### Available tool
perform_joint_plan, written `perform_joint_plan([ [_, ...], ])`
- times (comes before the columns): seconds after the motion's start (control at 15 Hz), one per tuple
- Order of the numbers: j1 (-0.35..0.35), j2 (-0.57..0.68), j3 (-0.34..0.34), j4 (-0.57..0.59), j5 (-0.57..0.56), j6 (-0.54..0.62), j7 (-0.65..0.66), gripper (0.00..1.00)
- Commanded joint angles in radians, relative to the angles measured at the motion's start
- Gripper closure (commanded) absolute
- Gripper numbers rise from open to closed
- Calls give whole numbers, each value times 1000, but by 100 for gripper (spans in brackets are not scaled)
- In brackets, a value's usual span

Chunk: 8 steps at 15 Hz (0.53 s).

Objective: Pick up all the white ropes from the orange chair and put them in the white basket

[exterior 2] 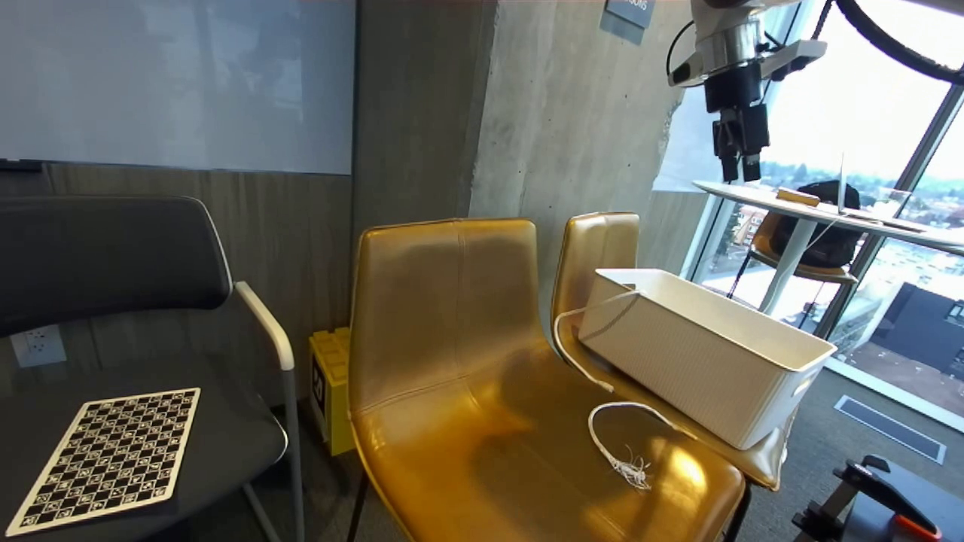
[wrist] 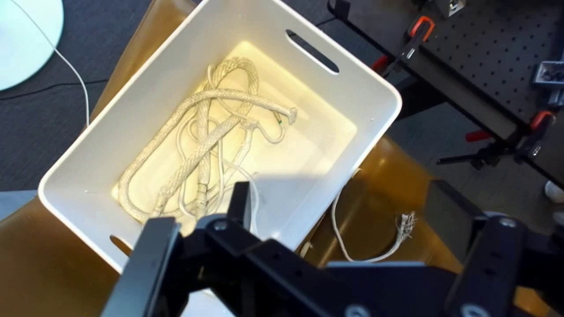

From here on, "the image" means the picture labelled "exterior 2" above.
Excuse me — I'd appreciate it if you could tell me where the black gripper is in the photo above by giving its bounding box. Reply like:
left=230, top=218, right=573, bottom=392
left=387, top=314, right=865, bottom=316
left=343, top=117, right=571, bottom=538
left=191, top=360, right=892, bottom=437
left=703, top=64, right=779, bottom=188

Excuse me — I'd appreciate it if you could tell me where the thin white frayed cord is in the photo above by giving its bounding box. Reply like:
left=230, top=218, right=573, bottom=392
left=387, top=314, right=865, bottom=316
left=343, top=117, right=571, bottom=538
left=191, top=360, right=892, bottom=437
left=549, top=286, right=690, bottom=493

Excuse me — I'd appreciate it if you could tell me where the black and brown chair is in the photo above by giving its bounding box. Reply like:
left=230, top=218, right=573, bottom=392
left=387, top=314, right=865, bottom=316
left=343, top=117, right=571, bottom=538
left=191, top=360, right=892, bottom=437
left=728, top=177, right=870, bottom=303

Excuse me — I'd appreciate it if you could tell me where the orange leather chair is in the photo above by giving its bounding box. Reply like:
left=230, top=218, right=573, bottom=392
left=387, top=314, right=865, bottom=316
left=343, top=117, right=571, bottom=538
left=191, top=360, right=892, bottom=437
left=343, top=218, right=750, bottom=542
left=551, top=208, right=796, bottom=493

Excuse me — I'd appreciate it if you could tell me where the white plastic basket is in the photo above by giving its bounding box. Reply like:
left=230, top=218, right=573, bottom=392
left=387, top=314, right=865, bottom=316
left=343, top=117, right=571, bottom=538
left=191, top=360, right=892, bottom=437
left=577, top=264, right=840, bottom=453

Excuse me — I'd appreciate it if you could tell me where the white table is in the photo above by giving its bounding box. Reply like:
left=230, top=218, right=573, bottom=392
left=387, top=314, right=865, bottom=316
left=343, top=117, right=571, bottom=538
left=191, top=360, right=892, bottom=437
left=690, top=177, right=964, bottom=316

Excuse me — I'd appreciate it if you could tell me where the grey floor vent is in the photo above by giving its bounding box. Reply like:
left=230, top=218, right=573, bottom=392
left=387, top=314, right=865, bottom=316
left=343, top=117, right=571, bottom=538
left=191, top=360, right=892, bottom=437
left=835, top=392, right=948, bottom=468

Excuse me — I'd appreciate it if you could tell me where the yellow box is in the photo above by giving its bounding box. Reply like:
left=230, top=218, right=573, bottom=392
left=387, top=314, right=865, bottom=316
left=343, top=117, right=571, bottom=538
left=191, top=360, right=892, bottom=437
left=307, top=326, right=356, bottom=461

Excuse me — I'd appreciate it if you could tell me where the white perforated grid plate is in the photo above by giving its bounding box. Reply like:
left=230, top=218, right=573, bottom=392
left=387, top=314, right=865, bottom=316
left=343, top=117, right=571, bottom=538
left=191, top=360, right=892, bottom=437
left=3, top=386, right=206, bottom=538

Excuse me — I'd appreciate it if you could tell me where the white paper label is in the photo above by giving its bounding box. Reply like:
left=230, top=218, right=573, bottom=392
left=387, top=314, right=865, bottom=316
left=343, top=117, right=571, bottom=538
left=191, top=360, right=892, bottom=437
left=10, top=322, right=70, bottom=372

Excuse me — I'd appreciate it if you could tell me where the grey occupancy wall sign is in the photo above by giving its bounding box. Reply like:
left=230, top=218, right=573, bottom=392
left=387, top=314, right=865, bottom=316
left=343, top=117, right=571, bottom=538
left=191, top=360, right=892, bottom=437
left=599, top=0, right=656, bottom=49

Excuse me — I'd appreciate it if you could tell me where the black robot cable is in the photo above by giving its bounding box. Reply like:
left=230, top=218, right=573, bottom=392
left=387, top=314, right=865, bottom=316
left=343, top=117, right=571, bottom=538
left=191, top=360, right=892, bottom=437
left=831, top=0, right=964, bottom=87

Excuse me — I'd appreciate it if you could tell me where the black clamp orange handle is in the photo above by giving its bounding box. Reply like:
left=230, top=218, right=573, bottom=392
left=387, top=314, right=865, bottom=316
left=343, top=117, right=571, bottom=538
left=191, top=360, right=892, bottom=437
left=790, top=453, right=964, bottom=542

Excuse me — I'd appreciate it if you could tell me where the white wall whiteboard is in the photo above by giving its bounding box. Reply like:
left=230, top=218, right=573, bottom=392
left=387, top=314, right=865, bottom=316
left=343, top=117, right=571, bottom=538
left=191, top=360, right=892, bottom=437
left=0, top=0, right=359, bottom=177

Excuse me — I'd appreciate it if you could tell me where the black chair grey frame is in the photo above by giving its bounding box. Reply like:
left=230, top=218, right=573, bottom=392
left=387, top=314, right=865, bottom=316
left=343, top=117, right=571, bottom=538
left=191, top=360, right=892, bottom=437
left=0, top=192, right=311, bottom=542

